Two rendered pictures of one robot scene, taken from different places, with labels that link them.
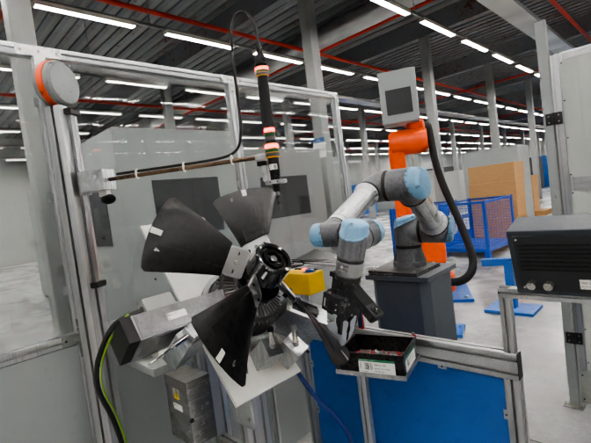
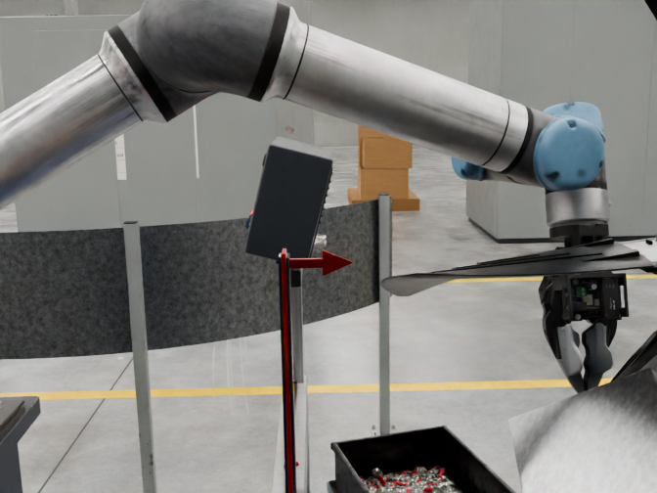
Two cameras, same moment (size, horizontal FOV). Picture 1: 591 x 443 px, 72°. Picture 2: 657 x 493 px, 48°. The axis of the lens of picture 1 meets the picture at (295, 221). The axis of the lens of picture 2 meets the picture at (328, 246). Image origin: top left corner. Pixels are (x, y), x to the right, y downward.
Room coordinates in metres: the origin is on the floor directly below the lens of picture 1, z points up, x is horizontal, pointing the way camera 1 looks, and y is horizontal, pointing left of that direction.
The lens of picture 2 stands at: (1.99, 0.29, 1.33)
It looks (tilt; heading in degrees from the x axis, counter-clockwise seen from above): 11 degrees down; 224
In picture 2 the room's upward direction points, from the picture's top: 1 degrees counter-clockwise
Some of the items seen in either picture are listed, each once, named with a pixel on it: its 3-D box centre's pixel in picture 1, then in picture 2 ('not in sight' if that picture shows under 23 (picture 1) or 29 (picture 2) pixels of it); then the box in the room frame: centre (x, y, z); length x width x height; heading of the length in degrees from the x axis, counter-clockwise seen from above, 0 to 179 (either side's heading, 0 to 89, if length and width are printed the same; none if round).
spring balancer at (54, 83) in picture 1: (56, 84); not in sight; (1.42, 0.75, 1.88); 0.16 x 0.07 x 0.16; 170
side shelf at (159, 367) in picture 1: (182, 350); not in sight; (1.60, 0.52, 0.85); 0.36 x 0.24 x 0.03; 135
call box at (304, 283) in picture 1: (303, 282); not in sight; (1.76, 0.00, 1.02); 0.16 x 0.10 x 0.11; 45
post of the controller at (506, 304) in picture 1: (507, 319); (293, 324); (1.18, -0.58, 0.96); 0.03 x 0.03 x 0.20; 45
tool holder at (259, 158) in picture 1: (271, 169); not in sight; (1.30, 0.06, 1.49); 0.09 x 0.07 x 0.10; 80
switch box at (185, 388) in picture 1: (190, 403); not in sight; (1.37, 0.44, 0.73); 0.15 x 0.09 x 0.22; 45
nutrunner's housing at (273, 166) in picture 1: (267, 119); not in sight; (1.30, 0.05, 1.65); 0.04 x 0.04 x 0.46
